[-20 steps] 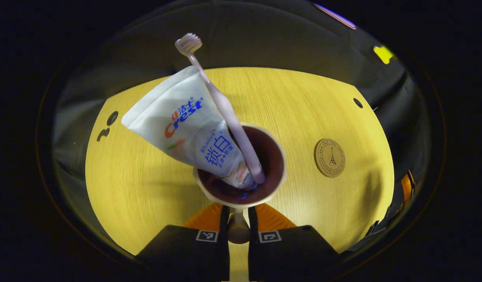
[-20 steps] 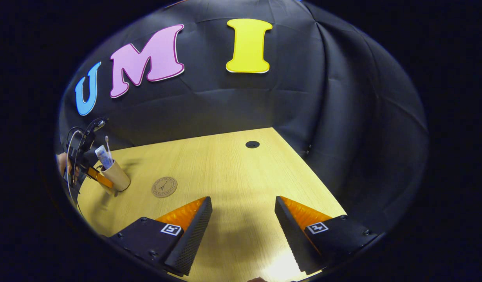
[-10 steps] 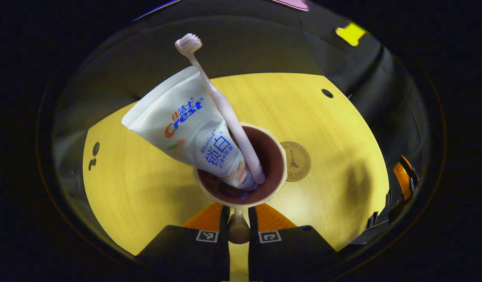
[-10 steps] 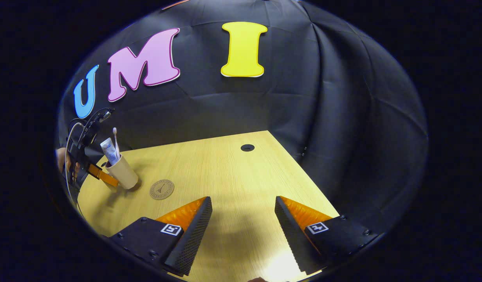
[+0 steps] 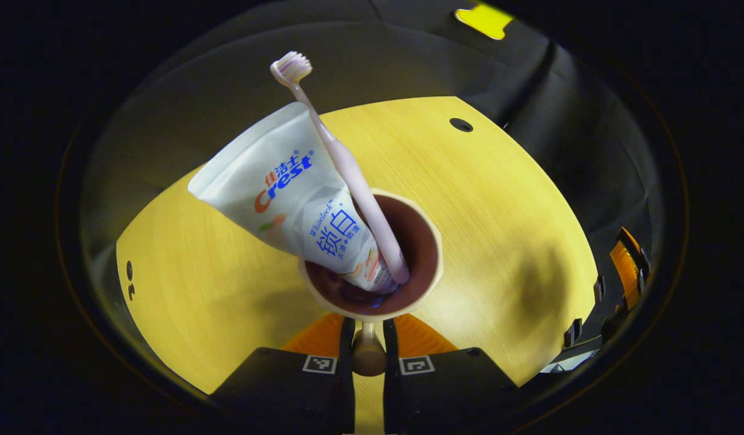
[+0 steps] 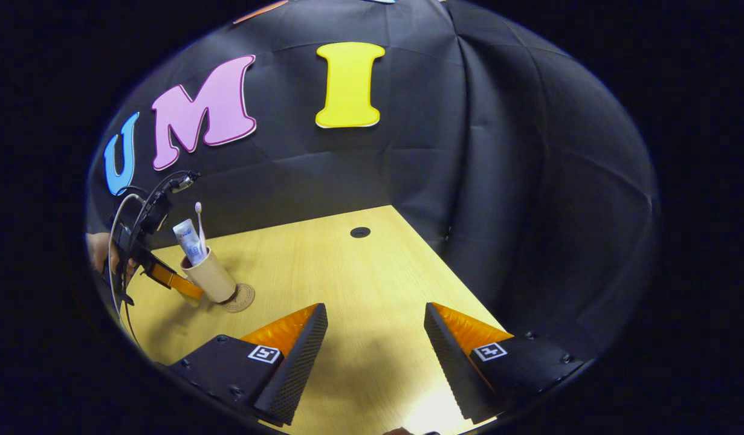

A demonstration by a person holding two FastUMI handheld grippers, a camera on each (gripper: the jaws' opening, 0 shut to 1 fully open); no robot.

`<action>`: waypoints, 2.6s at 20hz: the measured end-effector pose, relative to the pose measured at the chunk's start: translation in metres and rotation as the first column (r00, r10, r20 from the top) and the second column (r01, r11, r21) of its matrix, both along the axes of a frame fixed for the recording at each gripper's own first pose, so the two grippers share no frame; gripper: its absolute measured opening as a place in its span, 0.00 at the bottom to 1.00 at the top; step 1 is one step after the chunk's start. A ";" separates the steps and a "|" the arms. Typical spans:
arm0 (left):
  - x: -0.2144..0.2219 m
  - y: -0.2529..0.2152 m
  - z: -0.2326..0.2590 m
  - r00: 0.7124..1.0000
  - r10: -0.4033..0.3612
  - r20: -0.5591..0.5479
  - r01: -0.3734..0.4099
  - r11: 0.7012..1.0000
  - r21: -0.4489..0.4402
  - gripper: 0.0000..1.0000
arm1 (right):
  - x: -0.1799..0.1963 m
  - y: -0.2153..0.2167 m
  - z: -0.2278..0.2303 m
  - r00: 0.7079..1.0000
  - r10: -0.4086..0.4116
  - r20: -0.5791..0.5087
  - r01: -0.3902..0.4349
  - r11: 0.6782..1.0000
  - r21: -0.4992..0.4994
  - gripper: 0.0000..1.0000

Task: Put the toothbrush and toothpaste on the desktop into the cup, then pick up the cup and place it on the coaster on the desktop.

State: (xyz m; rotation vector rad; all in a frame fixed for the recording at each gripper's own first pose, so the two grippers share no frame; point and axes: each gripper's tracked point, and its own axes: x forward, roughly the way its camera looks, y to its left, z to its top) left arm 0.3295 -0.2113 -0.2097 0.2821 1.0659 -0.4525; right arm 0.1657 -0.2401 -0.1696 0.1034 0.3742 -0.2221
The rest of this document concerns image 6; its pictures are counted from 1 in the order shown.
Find beige cup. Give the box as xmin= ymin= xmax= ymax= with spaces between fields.
xmin=180 ymin=246 xmax=238 ymax=304

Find white toothpaste tube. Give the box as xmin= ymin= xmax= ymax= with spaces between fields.
xmin=173 ymin=219 xmax=208 ymax=267

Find black backdrop cloth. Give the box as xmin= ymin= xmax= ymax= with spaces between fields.
xmin=85 ymin=0 xmax=661 ymax=363

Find wooden desktop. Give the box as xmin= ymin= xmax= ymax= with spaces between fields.
xmin=115 ymin=205 xmax=517 ymax=435

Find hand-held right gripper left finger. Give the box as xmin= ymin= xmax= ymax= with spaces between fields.
xmin=169 ymin=303 xmax=329 ymax=427

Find pink toothbrush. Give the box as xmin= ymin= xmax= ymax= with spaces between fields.
xmin=194 ymin=202 xmax=207 ymax=255

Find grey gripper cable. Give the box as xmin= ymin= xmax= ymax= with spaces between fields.
xmin=107 ymin=192 xmax=144 ymax=349

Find round wooden coaster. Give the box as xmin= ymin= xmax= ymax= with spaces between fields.
xmin=218 ymin=283 xmax=256 ymax=314

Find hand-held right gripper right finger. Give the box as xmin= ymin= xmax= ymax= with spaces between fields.
xmin=424 ymin=302 xmax=584 ymax=425

